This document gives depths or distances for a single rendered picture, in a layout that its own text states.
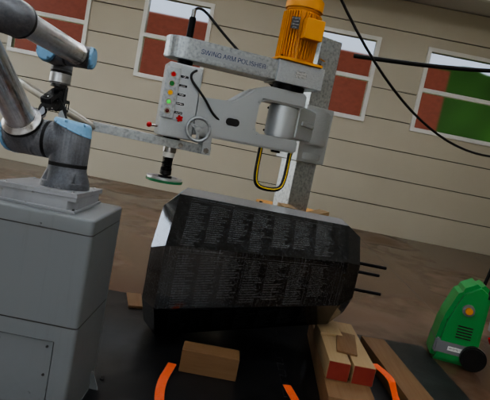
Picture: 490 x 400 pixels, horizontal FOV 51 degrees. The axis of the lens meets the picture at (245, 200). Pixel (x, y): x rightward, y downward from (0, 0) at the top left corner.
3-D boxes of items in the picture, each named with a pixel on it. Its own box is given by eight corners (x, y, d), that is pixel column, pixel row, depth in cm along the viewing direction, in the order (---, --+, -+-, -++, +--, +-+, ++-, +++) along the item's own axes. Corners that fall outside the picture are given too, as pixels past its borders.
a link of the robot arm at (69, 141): (78, 166, 197) (85, 121, 196) (36, 159, 198) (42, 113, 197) (93, 166, 212) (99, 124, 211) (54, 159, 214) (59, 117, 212)
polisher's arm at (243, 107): (281, 167, 337) (296, 93, 331) (293, 171, 315) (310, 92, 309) (171, 147, 315) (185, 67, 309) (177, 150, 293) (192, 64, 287)
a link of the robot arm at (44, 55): (62, 39, 205) (74, 47, 217) (35, 35, 205) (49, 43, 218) (59, 63, 205) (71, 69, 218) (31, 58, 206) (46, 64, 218)
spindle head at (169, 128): (208, 148, 322) (222, 76, 317) (216, 150, 302) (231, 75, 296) (152, 136, 312) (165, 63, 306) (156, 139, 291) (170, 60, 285)
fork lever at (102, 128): (204, 153, 321) (206, 145, 320) (210, 155, 303) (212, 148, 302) (92, 129, 300) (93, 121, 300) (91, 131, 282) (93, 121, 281)
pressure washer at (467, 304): (472, 355, 376) (503, 242, 365) (484, 375, 342) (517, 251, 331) (423, 343, 383) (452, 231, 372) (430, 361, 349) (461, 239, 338)
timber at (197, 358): (178, 371, 262) (181, 349, 260) (181, 360, 274) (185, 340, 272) (235, 382, 263) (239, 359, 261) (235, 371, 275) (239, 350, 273)
